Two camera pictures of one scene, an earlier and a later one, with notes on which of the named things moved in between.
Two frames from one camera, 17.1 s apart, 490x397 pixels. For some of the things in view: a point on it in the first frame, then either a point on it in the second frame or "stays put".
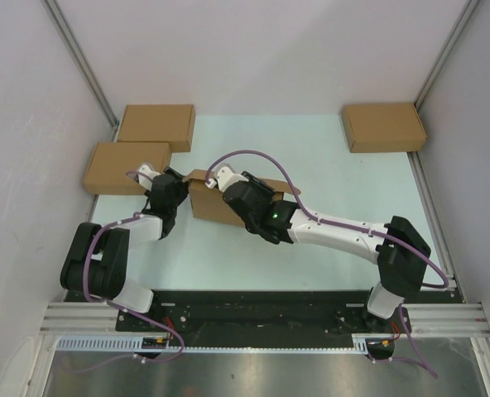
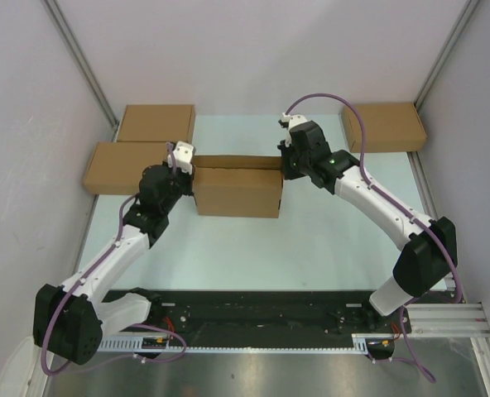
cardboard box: (164, 123) stays put
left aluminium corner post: (82, 59) stays put
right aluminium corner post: (444, 53) stays put
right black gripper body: (261, 189) -> (294, 166)
